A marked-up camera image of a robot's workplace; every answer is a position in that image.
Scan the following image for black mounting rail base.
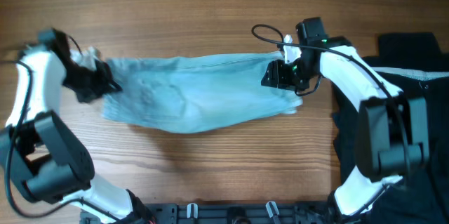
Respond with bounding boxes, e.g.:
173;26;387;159
123;202;338;224

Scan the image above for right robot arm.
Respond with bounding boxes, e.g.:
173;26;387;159
261;17;429;221

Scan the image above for light blue denim jeans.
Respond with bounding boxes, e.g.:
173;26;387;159
102;52;302;133

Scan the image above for black clothes pile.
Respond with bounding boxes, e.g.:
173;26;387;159
335;32;448;223

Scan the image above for white rail clip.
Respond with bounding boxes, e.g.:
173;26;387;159
265;201;279;218
187;203;199;219

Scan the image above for left white rail clip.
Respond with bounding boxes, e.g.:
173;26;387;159
187;203;199;219

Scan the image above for right white rail clip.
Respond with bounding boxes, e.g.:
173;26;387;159
265;201;279;218

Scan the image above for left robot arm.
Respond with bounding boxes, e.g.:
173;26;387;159
1;28;156;223

